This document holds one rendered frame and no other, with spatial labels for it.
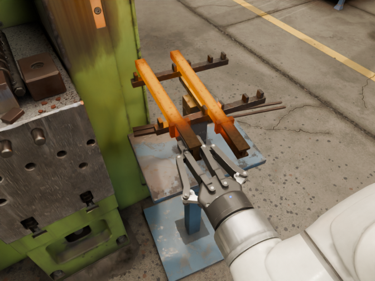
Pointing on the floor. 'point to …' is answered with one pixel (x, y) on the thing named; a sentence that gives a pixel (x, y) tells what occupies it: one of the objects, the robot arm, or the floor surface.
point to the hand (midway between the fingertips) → (187, 140)
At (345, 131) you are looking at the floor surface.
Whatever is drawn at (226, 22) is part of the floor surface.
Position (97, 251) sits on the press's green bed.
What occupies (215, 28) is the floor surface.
